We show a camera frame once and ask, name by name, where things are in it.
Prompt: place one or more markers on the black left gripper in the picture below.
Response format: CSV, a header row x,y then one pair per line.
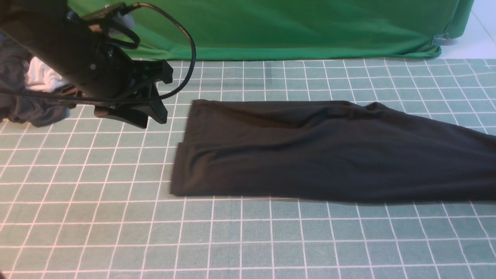
x,y
138,79

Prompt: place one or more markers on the gray long sleeve shirt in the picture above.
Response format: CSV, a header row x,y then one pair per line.
x,y
330,151

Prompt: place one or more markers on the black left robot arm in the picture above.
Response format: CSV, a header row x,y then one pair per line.
x,y
88,52

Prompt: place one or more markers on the green backdrop cloth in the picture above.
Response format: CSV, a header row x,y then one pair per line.
x,y
251,30

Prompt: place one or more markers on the green grid table mat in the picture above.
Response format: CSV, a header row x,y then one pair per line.
x,y
88,198

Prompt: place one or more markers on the dark crumpled garment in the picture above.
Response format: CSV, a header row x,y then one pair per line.
x,y
40,112

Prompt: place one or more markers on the white crumpled cloth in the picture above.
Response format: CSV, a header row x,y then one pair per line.
x,y
41,77

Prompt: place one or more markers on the metal binder clip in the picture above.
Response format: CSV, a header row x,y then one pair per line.
x,y
440,39

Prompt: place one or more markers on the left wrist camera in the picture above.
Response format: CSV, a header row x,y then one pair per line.
x,y
119,13

